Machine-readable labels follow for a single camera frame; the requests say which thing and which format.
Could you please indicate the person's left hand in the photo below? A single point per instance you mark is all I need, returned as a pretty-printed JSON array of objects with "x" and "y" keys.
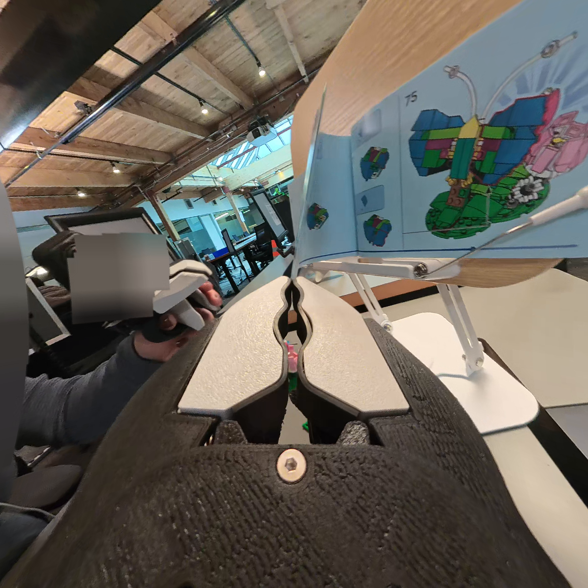
[{"x": 158, "y": 351}]

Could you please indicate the ceiling projector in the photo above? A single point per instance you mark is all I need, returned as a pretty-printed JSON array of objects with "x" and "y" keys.
[{"x": 258, "y": 131}]

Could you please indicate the person's leg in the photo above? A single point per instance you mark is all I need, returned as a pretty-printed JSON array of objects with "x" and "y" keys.
[{"x": 23, "y": 533}]

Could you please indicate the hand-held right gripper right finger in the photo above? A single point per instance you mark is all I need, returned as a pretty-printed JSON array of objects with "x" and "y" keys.
[{"x": 349, "y": 358}]

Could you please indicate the person's left forearm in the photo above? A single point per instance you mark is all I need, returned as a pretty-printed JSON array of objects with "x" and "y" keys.
[{"x": 82, "y": 404}]

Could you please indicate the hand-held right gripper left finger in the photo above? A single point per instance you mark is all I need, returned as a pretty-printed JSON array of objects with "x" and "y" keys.
[{"x": 239, "y": 353}]

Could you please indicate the wooden book stand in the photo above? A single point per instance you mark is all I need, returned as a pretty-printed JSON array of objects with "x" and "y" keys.
[{"x": 390, "y": 46}]

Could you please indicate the wood-edged desk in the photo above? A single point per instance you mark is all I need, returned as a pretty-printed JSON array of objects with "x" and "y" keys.
[{"x": 551, "y": 321}]

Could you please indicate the light blue instruction booklet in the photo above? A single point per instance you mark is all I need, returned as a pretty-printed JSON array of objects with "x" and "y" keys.
[{"x": 413, "y": 193}]

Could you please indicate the grey upright panel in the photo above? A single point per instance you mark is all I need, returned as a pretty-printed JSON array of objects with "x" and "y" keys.
[{"x": 11, "y": 344}]

